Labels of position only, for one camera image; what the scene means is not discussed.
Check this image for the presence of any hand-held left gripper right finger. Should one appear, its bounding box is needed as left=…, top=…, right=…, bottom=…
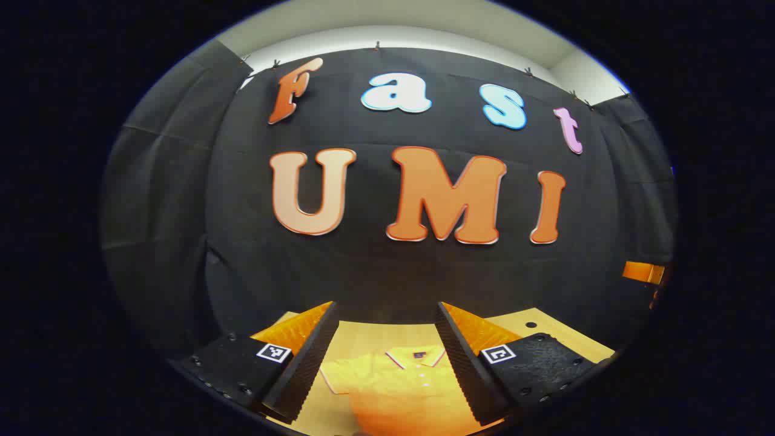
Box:
left=435, top=302, right=615, bottom=426

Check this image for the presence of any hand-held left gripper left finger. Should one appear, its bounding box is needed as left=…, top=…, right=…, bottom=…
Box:
left=173, top=301, right=340, bottom=424

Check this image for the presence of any orange T-shirt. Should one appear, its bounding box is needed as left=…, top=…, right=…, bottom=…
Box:
left=320, top=345, right=485, bottom=436

